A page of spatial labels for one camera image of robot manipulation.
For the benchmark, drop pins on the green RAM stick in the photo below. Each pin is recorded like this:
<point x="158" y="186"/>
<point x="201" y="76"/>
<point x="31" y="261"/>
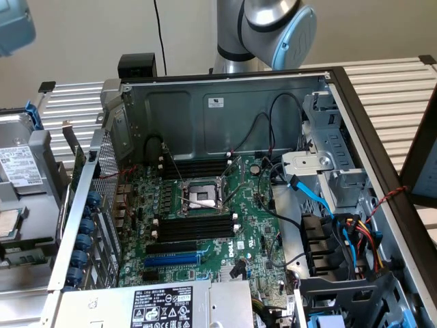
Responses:
<point x="25" y="258"/>
<point x="3" y="266"/>

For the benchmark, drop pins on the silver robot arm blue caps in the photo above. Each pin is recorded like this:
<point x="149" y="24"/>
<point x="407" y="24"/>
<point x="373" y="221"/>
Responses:
<point x="263" y="20"/>

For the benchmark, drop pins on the black RAM slot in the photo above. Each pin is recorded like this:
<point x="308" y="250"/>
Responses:
<point x="194" y="171"/>
<point x="194" y="220"/>
<point x="194" y="162"/>
<point x="194" y="226"/>
<point x="194" y="176"/>
<point x="194" y="167"/>
<point x="194" y="232"/>
<point x="194" y="238"/>

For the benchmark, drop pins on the silver socket cover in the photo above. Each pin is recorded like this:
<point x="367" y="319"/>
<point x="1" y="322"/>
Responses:
<point x="239" y="163"/>

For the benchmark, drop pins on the CPU socket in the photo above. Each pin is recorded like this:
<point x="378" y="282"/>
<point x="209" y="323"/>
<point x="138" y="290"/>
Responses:
<point x="201" y="196"/>

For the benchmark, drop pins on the silver coin battery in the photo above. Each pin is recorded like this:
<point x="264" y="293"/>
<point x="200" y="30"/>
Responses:
<point x="255" y="169"/>

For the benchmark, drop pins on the thin silver locking lever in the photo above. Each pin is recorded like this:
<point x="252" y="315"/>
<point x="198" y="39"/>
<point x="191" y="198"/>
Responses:
<point x="199" y="202"/>
<point x="174" y="162"/>

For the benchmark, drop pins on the grey metal PC case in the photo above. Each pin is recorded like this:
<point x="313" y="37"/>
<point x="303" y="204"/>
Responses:
<point x="191" y="123"/>

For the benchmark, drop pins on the green motherboard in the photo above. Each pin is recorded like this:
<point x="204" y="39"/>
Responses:
<point x="208" y="246"/>

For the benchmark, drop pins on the long black expansion slot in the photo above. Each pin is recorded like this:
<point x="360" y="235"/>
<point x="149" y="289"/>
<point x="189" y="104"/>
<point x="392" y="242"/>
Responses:
<point x="170" y="248"/>

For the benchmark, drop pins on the silver network port block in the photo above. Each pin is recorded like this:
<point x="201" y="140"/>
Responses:
<point x="124" y="191"/>

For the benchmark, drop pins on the blue expansion slot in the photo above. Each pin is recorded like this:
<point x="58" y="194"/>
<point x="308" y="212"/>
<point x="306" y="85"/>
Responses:
<point x="170" y="262"/>

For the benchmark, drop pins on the silver chipset heatsink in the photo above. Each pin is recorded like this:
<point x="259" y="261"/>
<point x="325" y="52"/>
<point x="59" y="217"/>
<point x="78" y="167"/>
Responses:
<point x="225" y="275"/>

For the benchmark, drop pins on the silver USB port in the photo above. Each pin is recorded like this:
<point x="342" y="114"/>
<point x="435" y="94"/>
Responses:
<point x="119" y="222"/>

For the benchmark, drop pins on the grey metal disk bay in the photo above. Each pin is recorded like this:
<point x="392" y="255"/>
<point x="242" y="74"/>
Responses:
<point x="341" y="150"/>

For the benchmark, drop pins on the black box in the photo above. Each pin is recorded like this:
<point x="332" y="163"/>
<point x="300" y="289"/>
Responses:
<point x="136" y="63"/>

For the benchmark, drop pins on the short black expansion slot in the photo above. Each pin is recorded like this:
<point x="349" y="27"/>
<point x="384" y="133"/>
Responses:
<point x="152" y="276"/>

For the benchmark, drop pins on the blue card retention clip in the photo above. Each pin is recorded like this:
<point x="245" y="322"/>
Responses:
<point x="87" y="226"/>
<point x="83" y="242"/>
<point x="74" y="275"/>
<point x="80" y="258"/>
<point x="93" y="199"/>

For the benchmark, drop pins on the green graphics card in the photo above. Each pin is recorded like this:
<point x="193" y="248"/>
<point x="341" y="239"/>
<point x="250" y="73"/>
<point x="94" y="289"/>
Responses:
<point x="79" y="160"/>

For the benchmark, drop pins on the dark grey disk bay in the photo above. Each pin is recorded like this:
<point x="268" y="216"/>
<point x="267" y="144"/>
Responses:
<point x="341" y="297"/>

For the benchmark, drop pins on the silver power supply with label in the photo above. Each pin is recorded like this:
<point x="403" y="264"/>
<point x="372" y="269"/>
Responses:
<point x="102" y="307"/>

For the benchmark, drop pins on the black table end cap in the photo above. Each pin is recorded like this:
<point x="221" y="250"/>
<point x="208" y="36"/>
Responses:
<point x="47" y="87"/>
<point x="427" y="59"/>

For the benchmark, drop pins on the blue plastic drive latch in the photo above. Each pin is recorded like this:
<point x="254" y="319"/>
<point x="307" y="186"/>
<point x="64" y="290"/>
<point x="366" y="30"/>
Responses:
<point x="324" y="323"/>
<point x="411" y="317"/>

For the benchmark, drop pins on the dark framed panel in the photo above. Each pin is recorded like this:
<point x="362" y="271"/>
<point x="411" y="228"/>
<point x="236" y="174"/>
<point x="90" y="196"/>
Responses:
<point x="414" y="153"/>

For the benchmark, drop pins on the silver hard disk with label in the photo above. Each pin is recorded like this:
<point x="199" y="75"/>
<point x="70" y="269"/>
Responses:
<point x="20" y="164"/>

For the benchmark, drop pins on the silver CPU chip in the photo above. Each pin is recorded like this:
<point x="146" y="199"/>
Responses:
<point x="8" y="223"/>

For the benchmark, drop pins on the blue plastic disk bracket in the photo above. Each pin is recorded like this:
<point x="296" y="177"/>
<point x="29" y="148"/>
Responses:
<point x="34" y="116"/>

